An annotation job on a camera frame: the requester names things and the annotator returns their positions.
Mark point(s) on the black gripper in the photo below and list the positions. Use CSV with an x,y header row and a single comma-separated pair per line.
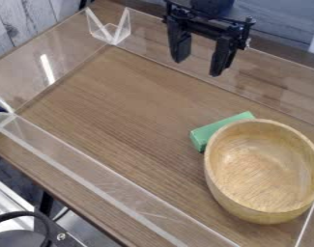
x,y
209,18

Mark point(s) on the green rectangular block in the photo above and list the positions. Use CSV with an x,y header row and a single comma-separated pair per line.
x,y
202,134

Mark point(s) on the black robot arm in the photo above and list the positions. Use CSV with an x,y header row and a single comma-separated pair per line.
x,y
203,17

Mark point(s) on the brown wooden bowl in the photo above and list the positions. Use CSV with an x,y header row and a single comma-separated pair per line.
x,y
260,171

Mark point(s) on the black table leg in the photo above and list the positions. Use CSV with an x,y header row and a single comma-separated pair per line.
x,y
47,204

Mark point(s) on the clear acrylic corner bracket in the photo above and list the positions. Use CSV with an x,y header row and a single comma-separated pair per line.
x,y
111,33

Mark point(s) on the clear acrylic front wall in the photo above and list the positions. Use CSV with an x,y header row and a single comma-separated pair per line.
x,y
115,157

